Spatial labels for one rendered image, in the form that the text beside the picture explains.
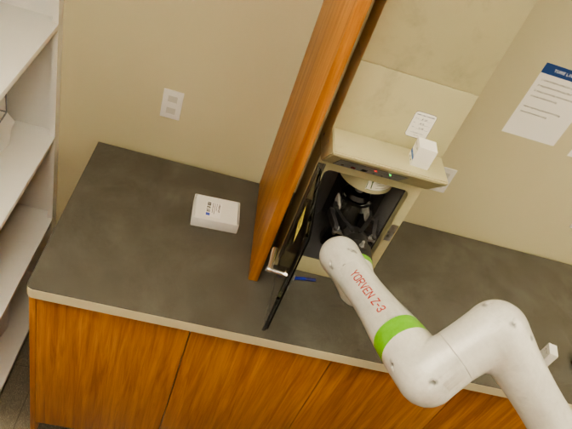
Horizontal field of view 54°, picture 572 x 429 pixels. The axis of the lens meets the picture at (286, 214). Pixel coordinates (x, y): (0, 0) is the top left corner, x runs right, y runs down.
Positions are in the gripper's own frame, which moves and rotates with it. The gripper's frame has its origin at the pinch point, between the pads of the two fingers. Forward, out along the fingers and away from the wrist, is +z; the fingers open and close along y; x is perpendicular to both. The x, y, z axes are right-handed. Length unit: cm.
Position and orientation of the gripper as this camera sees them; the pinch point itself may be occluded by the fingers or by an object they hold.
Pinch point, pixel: (351, 204)
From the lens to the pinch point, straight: 181.3
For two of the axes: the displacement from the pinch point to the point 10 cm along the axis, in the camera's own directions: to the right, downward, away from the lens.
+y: -9.6, -2.4, -1.6
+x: -2.9, 7.1, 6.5
